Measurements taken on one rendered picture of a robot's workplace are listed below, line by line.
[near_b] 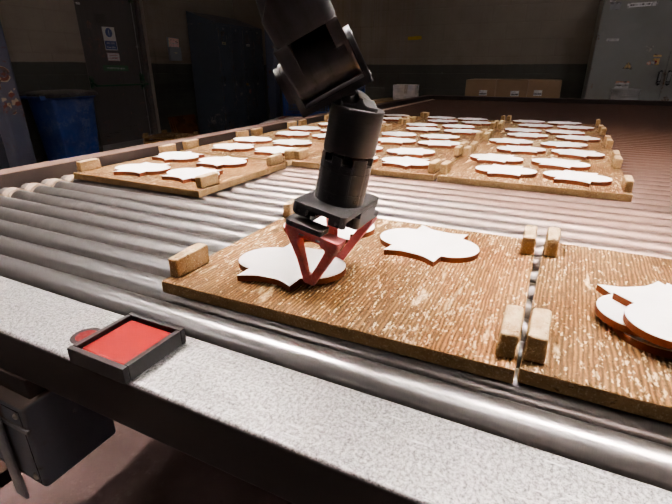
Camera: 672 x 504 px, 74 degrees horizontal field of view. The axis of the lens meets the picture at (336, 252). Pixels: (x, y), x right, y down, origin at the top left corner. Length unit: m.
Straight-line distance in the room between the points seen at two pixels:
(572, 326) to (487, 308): 0.08
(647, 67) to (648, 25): 0.47
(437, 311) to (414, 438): 0.17
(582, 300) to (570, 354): 0.12
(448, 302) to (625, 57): 6.53
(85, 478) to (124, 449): 0.13
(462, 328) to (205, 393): 0.25
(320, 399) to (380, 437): 0.06
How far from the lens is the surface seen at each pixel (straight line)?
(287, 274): 0.54
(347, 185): 0.48
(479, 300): 0.53
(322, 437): 0.37
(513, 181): 1.12
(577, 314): 0.54
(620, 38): 6.96
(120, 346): 0.49
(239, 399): 0.41
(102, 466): 1.75
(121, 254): 0.75
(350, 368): 0.43
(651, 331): 0.49
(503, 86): 6.72
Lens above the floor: 1.18
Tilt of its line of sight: 22 degrees down
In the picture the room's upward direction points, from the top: straight up
